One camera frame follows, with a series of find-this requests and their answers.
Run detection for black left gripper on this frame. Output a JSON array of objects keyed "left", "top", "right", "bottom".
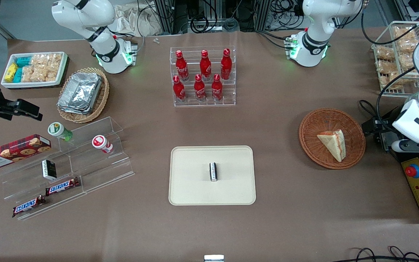
[{"left": 362, "top": 108, "right": 402, "bottom": 151}]

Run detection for triangular sandwich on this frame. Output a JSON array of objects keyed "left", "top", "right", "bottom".
[{"left": 317, "top": 129, "right": 347, "bottom": 163}]

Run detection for white rectangular snack tray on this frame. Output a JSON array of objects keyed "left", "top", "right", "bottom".
[{"left": 1, "top": 52, "right": 68, "bottom": 89}]

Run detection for brown round wicker basket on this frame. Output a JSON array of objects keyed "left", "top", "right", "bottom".
[{"left": 299, "top": 108, "right": 366, "bottom": 170}]

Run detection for light oval wicker basket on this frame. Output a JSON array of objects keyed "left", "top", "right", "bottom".
[{"left": 57, "top": 67, "right": 110, "bottom": 124}]

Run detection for beige rectangular tray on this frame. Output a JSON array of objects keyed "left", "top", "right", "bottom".
[{"left": 168, "top": 146, "right": 257, "bottom": 206}]

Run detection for clear rice cracker bag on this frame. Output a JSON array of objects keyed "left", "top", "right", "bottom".
[
  {"left": 31, "top": 53, "right": 63, "bottom": 69},
  {"left": 32, "top": 65, "right": 59, "bottom": 83},
  {"left": 21, "top": 65, "right": 35, "bottom": 83}
]

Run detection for green capped drink bottle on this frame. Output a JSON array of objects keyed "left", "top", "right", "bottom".
[{"left": 48, "top": 122, "right": 74, "bottom": 142}]

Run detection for red tartan cookie box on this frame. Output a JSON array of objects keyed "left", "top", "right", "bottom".
[{"left": 0, "top": 134, "right": 52, "bottom": 171}]

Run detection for yellow snack packet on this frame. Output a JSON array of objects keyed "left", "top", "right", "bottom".
[{"left": 5, "top": 63, "right": 18, "bottom": 83}]

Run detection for clear fried snack bag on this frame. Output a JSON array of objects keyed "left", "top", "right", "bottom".
[
  {"left": 375, "top": 46, "right": 396, "bottom": 61},
  {"left": 393, "top": 26, "right": 418, "bottom": 41},
  {"left": 397, "top": 39, "right": 419, "bottom": 56},
  {"left": 388, "top": 71, "right": 415, "bottom": 90},
  {"left": 376, "top": 60, "right": 396, "bottom": 76}
]

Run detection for stacked aluminium foil trays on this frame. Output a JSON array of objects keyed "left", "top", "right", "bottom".
[{"left": 57, "top": 72, "right": 103, "bottom": 115}]

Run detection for small black carton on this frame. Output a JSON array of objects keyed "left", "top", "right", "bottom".
[{"left": 41, "top": 159, "right": 57, "bottom": 180}]

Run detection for red capped drink bottle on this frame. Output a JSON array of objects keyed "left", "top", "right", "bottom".
[{"left": 92, "top": 135, "right": 114, "bottom": 154}]

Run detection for brown snickers bar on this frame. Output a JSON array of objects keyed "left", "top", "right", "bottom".
[
  {"left": 45, "top": 177, "right": 80, "bottom": 197},
  {"left": 12, "top": 195, "right": 47, "bottom": 218}
]

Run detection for clear acrylic step shelf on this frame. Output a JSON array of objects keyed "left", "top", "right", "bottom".
[{"left": 0, "top": 116, "right": 136, "bottom": 221}]

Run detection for beige crumpled cloth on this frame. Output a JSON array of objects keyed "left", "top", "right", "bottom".
[{"left": 113, "top": 3, "right": 163, "bottom": 37}]

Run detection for clear acrylic bottle rack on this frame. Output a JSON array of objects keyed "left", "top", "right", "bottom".
[{"left": 170, "top": 46, "right": 236, "bottom": 108}]

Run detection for red cola bottle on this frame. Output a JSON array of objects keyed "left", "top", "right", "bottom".
[
  {"left": 176, "top": 50, "right": 189, "bottom": 82},
  {"left": 173, "top": 75, "right": 187, "bottom": 103},
  {"left": 199, "top": 50, "right": 212, "bottom": 82},
  {"left": 220, "top": 48, "right": 233, "bottom": 81},
  {"left": 194, "top": 74, "right": 207, "bottom": 102},
  {"left": 211, "top": 74, "right": 224, "bottom": 102}
]

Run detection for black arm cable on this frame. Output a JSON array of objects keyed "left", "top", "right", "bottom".
[{"left": 358, "top": 67, "right": 419, "bottom": 126}]

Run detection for white wire basket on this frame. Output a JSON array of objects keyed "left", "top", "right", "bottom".
[{"left": 371, "top": 21, "right": 419, "bottom": 98}]

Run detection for black floor cables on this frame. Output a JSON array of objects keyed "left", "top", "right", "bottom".
[{"left": 340, "top": 246, "right": 419, "bottom": 262}]

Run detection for aluminium frame post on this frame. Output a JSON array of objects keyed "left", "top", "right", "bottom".
[
  {"left": 154, "top": 0, "right": 175, "bottom": 35},
  {"left": 254, "top": 0, "right": 272, "bottom": 32}
]

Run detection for black coiled cable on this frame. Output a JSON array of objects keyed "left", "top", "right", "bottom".
[{"left": 189, "top": 15, "right": 210, "bottom": 34}]

